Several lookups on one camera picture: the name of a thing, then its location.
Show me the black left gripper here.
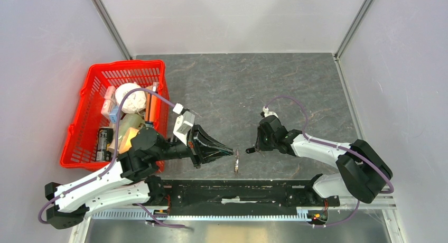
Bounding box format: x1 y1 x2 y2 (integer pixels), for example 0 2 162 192
153 122 235 169

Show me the large silver keyring with clips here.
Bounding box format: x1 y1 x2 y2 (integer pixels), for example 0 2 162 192
234 149 240 178

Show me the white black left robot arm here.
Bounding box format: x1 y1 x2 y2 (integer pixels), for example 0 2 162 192
38 125 234 229

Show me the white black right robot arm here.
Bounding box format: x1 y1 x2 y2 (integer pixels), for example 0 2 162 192
246 115 393 205

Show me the orange tube box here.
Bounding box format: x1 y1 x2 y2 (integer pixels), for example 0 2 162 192
144 82 159 125

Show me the white crumpled ball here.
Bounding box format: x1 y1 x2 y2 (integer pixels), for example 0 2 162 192
115 82 146 114

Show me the black can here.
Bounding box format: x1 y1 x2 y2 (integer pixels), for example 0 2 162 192
95 127 113 162

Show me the red plastic basket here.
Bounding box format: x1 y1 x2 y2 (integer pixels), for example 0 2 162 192
60 60 169 171

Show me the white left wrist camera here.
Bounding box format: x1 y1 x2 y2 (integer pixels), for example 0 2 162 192
173 103 195 145

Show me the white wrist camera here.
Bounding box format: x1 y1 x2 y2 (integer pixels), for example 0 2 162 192
260 107 278 118
173 103 195 145

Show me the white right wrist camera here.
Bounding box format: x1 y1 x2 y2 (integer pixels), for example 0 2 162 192
260 107 278 118

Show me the perforated cable duct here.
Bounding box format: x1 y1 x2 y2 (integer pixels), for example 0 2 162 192
91 208 313 222

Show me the purple cable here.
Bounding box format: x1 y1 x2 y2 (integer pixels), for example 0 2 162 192
38 88 176 224

